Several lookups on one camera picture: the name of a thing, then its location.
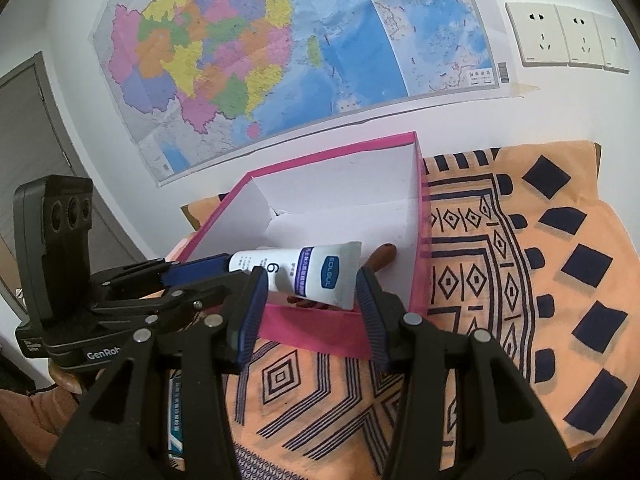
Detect colourful wall map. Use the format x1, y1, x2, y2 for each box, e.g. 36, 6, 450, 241
91, 0, 518, 184

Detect white blue cream tube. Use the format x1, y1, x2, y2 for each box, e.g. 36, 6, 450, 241
228, 242, 361, 310

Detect blue white medicine box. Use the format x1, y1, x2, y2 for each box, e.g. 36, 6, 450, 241
167, 370, 183, 465

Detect brown wooden stick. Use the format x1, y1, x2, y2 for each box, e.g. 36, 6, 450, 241
364, 243, 397, 273

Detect grey door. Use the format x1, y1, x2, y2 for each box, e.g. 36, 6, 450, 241
0, 52, 147, 321

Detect orange patterned cloth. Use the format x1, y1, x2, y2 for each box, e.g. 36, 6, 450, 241
167, 140, 633, 480

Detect black tracking camera box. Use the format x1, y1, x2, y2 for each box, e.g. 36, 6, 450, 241
13, 174, 93, 325

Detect pink cardboard box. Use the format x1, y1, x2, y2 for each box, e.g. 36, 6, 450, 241
164, 130, 433, 361

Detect left hand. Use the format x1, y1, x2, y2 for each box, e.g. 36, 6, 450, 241
1, 361, 82, 468

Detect white wall socket panel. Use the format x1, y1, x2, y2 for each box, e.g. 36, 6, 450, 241
506, 1, 629, 74

